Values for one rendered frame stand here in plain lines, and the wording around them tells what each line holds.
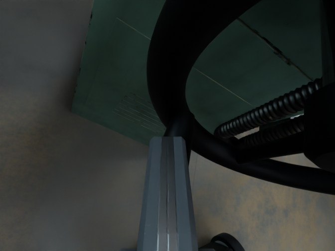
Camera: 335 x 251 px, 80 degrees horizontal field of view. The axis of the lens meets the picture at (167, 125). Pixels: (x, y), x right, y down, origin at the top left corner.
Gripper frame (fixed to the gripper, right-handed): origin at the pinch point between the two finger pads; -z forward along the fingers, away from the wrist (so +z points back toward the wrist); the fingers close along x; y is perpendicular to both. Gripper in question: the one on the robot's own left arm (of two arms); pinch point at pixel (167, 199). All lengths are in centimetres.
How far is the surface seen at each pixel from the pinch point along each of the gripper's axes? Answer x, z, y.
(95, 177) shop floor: -28, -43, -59
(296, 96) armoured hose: 13.2, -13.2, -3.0
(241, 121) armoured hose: 10.0, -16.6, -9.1
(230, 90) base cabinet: 12.8, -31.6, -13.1
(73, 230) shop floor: -34, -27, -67
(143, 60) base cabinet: -4.8, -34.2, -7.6
